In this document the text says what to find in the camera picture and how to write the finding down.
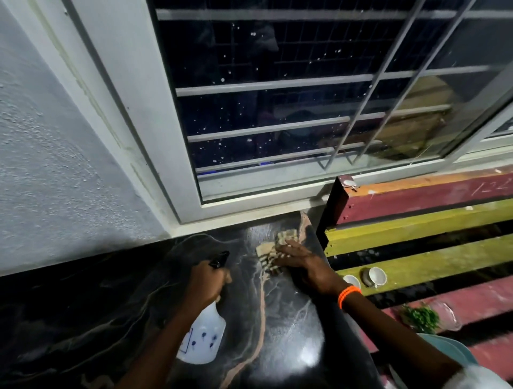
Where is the light blue plastic bowl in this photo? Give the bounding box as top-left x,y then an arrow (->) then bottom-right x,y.
389,333 -> 479,389

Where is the white sleeve cuff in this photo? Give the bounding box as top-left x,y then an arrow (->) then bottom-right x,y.
441,364 -> 513,389

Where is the person's right forearm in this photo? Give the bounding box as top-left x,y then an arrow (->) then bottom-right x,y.
340,289 -> 465,389

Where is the person's left forearm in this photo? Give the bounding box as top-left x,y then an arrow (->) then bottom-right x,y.
113,298 -> 206,389

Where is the colourful slatted wooden bench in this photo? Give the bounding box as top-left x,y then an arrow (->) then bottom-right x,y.
316,166 -> 513,381

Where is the green herb bunch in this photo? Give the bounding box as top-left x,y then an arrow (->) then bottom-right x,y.
401,304 -> 440,335

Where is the person's left hand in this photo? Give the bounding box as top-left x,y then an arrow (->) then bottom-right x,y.
185,260 -> 233,309

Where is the clear plastic bag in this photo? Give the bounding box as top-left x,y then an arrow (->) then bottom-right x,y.
431,301 -> 464,332

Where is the white spray bottle black nozzle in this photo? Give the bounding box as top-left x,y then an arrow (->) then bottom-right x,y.
177,251 -> 231,365

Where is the white framed sliding window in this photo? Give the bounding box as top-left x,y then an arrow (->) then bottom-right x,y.
66,0 -> 513,225

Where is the orange wrist band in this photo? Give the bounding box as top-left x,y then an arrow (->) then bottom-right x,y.
337,285 -> 363,311

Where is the person's right hand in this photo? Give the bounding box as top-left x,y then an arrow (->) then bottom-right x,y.
272,239 -> 348,298

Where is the beige checked cleaning cloth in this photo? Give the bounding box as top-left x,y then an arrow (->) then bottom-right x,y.
256,229 -> 300,277

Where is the white metal window grille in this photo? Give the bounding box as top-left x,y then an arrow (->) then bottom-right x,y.
154,0 -> 513,174

